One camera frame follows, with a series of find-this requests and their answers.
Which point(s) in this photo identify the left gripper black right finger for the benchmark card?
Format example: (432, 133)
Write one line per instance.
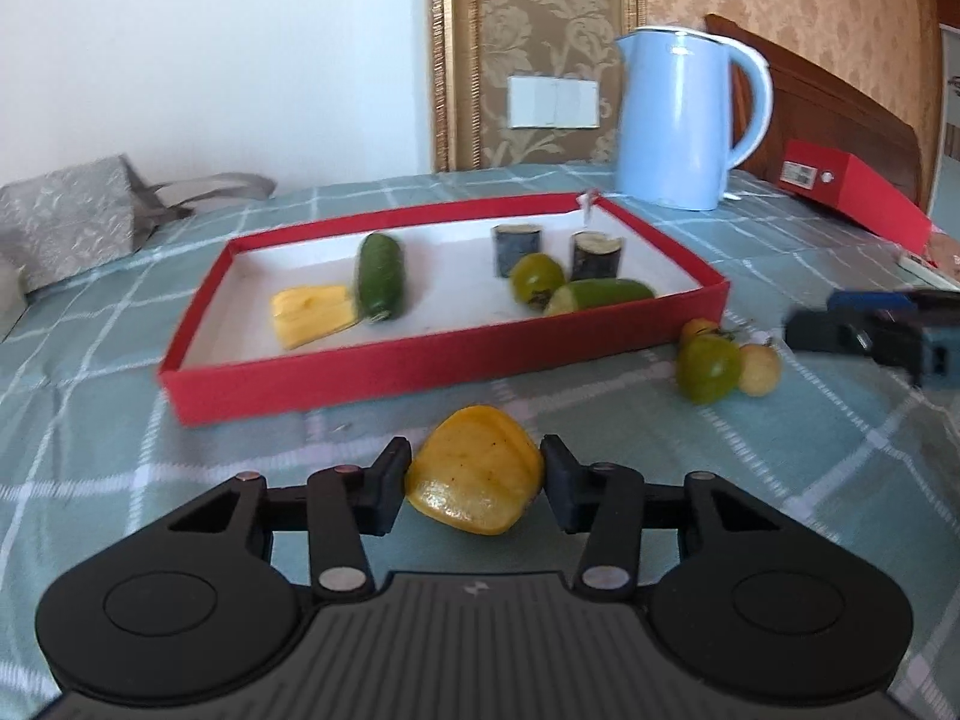
(606, 502)

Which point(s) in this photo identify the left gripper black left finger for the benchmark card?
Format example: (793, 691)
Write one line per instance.
(345, 503)

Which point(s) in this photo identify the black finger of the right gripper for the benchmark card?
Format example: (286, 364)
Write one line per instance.
(847, 332)
(872, 301)

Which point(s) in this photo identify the yellow jackfruit piece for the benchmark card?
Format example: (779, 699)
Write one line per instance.
(305, 314)
(478, 471)

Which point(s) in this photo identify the green tomato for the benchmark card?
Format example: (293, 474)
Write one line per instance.
(708, 368)
(534, 280)

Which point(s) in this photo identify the cut green cucumber half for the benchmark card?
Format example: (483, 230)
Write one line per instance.
(590, 294)

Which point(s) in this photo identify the whole-end green cucumber half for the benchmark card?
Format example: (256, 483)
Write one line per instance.
(380, 284)

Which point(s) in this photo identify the sugarcane piece flat top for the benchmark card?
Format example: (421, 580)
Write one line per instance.
(513, 242)

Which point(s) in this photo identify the red cardboard box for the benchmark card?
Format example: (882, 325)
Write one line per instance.
(845, 184)

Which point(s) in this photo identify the red shallow cardboard tray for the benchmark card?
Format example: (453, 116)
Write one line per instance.
(460, 323)

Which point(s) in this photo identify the brown wooden headboard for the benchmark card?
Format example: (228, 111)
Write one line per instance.
(813, 105)

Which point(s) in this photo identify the light blue electric kettle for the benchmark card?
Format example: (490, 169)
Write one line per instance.
(695, 106)

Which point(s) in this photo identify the green checked tablecloth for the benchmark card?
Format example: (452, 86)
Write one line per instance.
(91, 449)

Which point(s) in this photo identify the cat print tissue pack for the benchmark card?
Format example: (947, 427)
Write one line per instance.
(12, 297)

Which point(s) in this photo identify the grey patterned paper bag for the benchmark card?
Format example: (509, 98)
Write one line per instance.
(64, 223)

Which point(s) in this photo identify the white wall switch panel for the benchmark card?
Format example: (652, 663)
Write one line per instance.
(544, 102)

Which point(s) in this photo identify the gold ornate wall frame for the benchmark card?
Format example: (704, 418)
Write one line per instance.
(477, 46)

